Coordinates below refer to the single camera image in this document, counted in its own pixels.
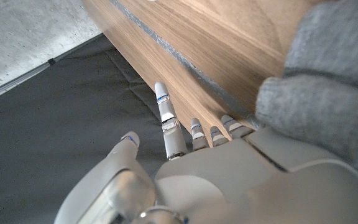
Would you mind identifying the backdrop stand pole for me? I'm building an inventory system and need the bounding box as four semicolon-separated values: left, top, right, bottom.
0;32;105;108

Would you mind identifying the grey folded cloth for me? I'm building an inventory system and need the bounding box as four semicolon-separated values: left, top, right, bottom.
255;0;358;187

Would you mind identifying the black backdrop curtain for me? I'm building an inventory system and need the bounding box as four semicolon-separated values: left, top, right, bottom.
0;33;195;224

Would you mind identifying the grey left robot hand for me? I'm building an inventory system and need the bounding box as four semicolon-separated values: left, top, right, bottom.
53;81;358;224

